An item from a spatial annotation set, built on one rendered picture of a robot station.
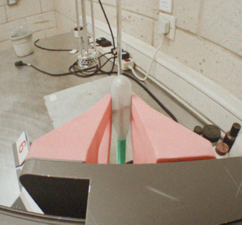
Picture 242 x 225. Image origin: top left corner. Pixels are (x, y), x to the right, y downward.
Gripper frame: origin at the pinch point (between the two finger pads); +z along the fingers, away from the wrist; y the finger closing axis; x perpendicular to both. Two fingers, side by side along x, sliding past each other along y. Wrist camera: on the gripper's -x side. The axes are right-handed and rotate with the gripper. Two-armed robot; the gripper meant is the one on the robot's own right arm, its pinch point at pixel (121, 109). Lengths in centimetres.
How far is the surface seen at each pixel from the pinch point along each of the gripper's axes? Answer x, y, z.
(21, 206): 26.8, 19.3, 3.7
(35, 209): 24.1, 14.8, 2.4
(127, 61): 28, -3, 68
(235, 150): 24.2, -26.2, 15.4
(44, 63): 32, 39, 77
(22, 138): 29.7, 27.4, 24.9
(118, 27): 8, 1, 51
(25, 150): 29.6, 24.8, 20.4
